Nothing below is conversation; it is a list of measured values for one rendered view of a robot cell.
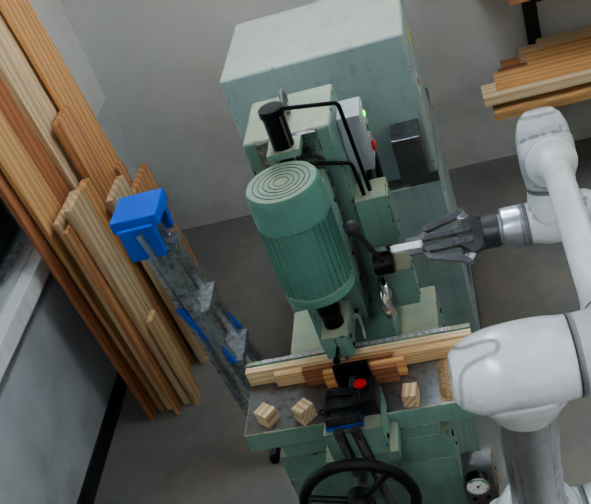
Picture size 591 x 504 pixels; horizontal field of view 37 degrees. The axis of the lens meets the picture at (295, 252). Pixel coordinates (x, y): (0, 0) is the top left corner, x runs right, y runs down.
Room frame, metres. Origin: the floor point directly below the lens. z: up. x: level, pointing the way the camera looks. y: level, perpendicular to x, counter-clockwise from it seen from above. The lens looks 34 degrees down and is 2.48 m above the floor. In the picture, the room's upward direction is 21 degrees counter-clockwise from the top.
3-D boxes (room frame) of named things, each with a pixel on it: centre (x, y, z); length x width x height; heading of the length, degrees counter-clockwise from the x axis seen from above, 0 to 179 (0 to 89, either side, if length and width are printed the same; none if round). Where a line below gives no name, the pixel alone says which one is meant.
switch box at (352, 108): (1.98, -0.25, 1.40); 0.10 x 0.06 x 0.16; 164
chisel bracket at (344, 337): (1.74, -0.03, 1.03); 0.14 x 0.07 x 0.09; 164
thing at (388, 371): (1.65, -0.06, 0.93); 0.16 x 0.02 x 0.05; 74
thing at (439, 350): (1.69, -0.11, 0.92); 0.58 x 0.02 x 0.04; 74
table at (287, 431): (1.61, -0.01, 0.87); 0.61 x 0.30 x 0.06; 74
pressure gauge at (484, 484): (1.44, -0.22, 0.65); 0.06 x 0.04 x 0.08; 74
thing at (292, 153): (1.85, -0.07, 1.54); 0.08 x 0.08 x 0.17; 74
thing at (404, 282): (1.85, -0.23, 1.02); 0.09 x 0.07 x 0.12; 74
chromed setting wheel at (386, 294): (1.81, -0.18, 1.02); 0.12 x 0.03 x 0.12; 164
